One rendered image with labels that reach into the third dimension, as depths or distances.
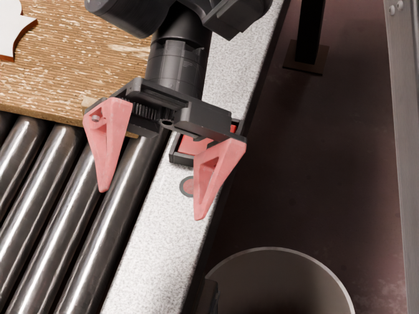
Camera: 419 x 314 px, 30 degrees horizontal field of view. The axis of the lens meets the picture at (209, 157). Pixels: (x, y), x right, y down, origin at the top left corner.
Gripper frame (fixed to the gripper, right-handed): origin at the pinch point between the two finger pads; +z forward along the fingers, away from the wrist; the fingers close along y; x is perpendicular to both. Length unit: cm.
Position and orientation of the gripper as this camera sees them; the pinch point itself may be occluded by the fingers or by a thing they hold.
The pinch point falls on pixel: (154, 197)
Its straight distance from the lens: 70.5
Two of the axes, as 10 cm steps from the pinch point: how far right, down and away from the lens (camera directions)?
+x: 5.1, -2.3, -8.3
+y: -8.5, -2.9, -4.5
